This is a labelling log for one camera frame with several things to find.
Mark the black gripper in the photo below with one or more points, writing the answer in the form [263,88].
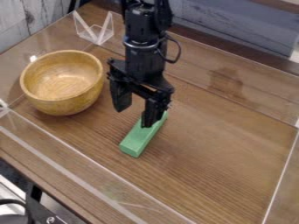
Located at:
[139,75]

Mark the green rectangular block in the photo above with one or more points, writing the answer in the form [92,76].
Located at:
[139,137]

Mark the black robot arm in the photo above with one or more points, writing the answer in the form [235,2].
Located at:
[147,21]

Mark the brown wooden bowl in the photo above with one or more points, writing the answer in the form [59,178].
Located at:
[62,83]

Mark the blue grey couch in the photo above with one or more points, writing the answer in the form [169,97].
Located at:
[265,24]

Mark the clear acrylic corner bracket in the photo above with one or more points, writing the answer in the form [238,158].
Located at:
[98,34]

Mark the black stand with cable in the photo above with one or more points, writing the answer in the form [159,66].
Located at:
[28,207]

